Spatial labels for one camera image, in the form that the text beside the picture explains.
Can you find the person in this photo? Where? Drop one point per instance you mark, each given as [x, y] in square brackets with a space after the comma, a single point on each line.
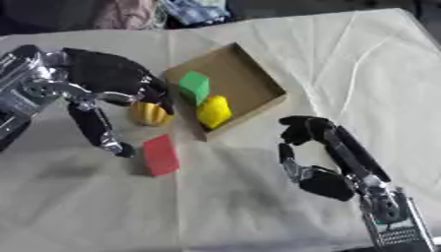
[143, 11]

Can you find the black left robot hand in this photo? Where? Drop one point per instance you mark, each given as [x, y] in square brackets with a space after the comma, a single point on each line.
[103, 70]

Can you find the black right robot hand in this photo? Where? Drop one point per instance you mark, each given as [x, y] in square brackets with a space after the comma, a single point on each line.
[330, 157]

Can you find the red rectangular block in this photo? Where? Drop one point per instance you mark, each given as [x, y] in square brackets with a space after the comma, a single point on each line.
[160, 155]

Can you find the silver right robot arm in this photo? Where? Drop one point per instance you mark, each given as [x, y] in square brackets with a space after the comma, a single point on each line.
[396, 220]

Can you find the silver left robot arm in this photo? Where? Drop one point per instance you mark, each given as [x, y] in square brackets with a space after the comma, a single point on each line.
[20, 85]

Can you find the green cube block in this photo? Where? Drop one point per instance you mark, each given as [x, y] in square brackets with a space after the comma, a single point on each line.
[195, 86]

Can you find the tan cardboard box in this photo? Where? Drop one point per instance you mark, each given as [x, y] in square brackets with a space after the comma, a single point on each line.
[229, 88]

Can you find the yellow toy fruit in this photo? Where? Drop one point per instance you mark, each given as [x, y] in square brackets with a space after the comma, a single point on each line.
[214, 111]

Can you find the orange ridged toy pumpkin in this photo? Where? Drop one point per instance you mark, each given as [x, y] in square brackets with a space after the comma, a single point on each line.
[149, 114]

